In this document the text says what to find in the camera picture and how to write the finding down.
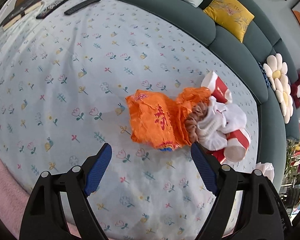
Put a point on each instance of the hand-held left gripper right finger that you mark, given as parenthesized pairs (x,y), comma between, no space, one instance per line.
(203,170)

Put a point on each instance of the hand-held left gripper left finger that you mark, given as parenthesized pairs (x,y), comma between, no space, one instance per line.
(100,170)

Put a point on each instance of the red white paper cup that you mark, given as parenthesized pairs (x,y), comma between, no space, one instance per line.
(236,147)
(218,88)

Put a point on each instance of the white sock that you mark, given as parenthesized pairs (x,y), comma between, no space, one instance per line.
(215,130)

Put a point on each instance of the brown scrunchie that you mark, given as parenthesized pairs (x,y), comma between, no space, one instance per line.
(193,125)

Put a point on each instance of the trash bin with white liner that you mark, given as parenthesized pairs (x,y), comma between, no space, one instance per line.
(265,170)

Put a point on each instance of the orange plastic bag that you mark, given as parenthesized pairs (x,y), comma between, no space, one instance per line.
(152,120)

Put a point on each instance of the floral light blue tablecloth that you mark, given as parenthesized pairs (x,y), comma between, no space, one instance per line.
(65,105)

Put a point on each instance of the potted green plant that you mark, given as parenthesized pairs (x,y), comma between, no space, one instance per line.
(293,160)

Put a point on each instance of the pink rug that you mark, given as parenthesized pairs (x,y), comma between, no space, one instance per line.
(5,192)

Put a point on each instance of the white daisy cushion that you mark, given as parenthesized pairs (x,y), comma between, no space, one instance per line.
(276,72)
(286,100)

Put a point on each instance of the blue patterned cloth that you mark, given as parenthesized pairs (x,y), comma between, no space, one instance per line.
(263,75)

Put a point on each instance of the red teddy bear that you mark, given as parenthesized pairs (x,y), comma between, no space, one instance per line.
(298,87)

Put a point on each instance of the large yellow embroidered pillow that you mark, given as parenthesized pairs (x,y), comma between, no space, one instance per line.
(227,12)

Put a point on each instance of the plain black remote control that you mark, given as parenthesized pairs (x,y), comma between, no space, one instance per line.
(82,5)

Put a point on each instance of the teal sofa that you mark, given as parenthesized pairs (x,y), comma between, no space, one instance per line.
(165,7)

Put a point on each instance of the black remote with buttons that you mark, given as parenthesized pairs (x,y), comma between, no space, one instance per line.
(53,6)

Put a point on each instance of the dark cover book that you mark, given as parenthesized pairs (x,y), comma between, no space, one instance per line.
(20,15)

